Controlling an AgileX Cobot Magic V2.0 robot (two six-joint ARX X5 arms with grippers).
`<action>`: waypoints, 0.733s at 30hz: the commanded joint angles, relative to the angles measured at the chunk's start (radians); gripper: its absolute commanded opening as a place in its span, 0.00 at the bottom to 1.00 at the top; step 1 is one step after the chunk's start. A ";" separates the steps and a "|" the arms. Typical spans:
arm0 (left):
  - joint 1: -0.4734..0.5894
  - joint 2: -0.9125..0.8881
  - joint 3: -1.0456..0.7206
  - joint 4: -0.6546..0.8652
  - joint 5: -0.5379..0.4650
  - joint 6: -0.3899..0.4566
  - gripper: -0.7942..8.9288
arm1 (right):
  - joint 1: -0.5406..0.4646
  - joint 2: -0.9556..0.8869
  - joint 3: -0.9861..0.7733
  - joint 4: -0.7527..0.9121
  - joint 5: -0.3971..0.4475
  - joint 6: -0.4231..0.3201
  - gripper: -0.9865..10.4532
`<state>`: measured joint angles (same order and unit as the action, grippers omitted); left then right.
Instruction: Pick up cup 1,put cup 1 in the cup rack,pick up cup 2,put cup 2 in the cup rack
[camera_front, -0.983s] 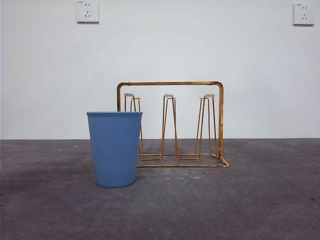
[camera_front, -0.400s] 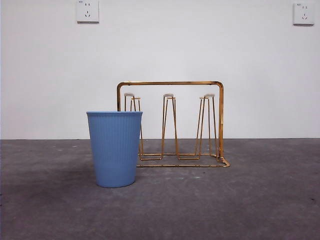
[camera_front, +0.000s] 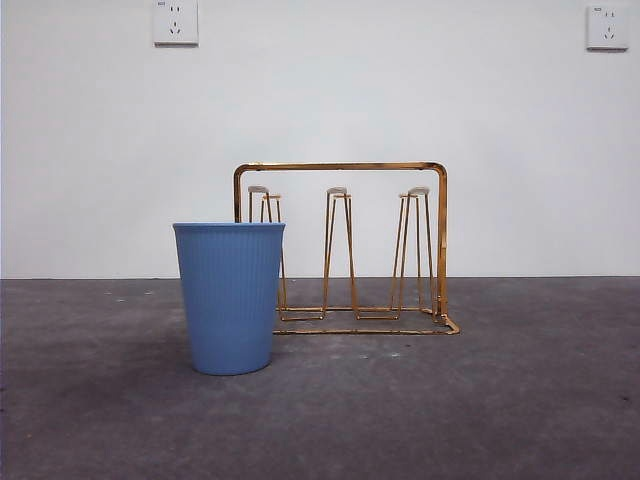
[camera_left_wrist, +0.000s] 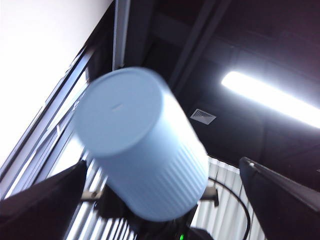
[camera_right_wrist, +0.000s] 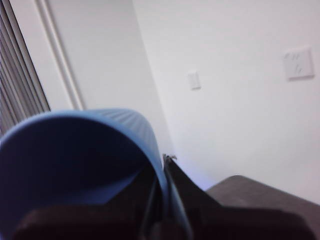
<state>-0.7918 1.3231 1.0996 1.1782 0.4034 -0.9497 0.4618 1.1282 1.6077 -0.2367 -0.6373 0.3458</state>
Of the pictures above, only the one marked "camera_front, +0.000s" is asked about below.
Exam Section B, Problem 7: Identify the blue ribbed plastic cup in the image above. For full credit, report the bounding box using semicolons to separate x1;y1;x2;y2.
171;221;287;377

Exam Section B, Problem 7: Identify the gold wire cup rack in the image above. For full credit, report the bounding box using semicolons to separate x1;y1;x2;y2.
232;160;462;337

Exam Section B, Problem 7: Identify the white wall socket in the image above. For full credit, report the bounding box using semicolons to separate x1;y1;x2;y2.
585;4;630;52
152;0;200;49

